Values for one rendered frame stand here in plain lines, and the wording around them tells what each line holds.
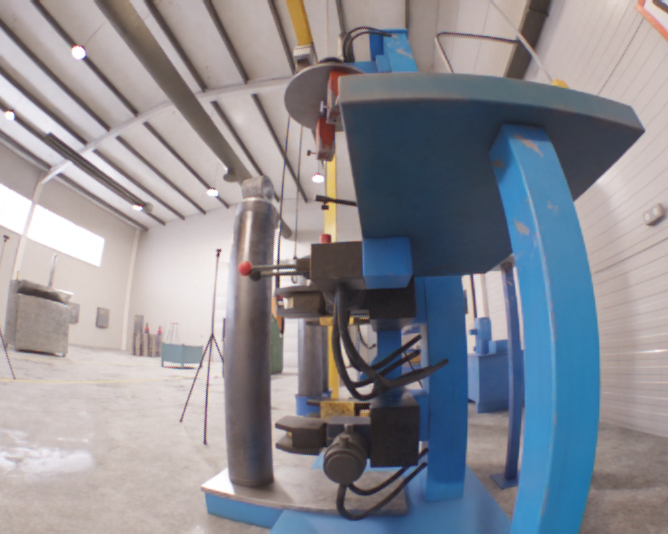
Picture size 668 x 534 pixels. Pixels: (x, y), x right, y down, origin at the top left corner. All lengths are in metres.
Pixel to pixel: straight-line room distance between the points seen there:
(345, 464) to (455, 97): 0.75
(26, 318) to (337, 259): 8.11
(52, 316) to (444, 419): 8.45
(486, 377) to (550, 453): 3.00
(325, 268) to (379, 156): 0.32
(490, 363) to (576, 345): 3.01
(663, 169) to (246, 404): 2.55
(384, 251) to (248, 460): 1.07
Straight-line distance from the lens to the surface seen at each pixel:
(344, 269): 0.61
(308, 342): 2.54
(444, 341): 1.18
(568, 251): 0.31
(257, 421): 1.32
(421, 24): 7.16
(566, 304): 0.29
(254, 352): 1.28
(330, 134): 1.87
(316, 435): 1.01
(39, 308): 8.51
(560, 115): 0.38
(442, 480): 1.31
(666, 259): 2.15
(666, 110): 2.18
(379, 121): 0.32
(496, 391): 3.35
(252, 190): 1.52
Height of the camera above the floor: 0.79
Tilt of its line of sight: 16 degrees up
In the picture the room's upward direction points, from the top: 1 degrees counter-clockwise
